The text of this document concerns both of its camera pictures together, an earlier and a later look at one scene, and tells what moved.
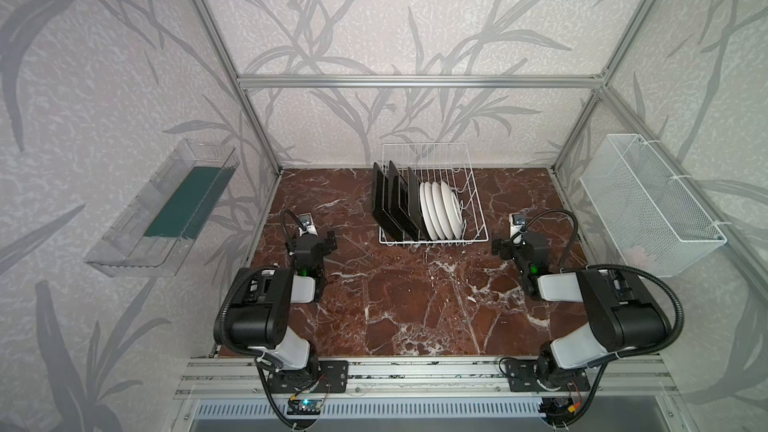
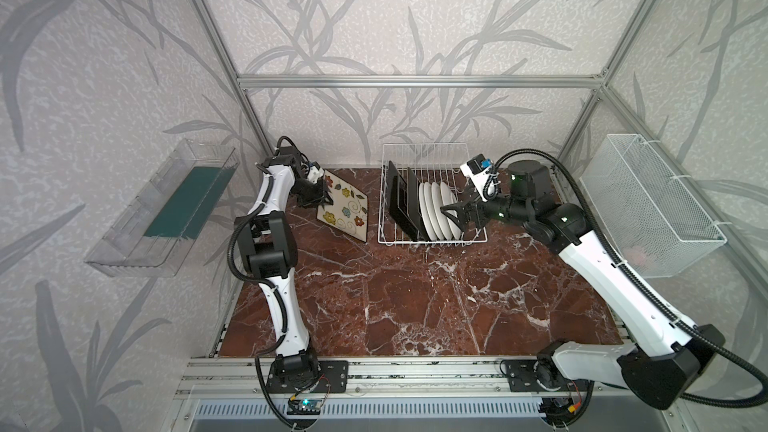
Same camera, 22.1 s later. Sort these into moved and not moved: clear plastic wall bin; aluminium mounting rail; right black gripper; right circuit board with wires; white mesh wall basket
Moved: right black gripper
Not moved: aluminium mounting rail; right circuit board with wires; white mesh wall basket; clear plastic wall bin
